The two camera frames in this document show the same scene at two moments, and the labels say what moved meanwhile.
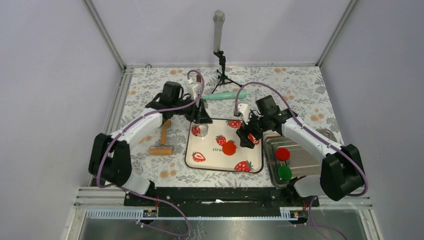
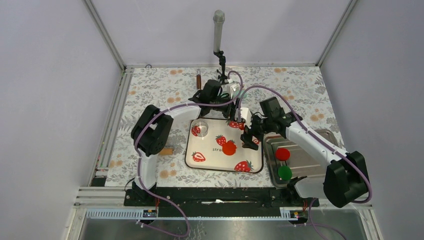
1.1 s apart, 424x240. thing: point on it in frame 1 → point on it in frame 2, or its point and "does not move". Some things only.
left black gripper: x=199 y=114 → x=231 y=111
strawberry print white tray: x=220 y=149 does not move
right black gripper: x=244 y=130 does not move
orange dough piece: x=229 y=148 does not move
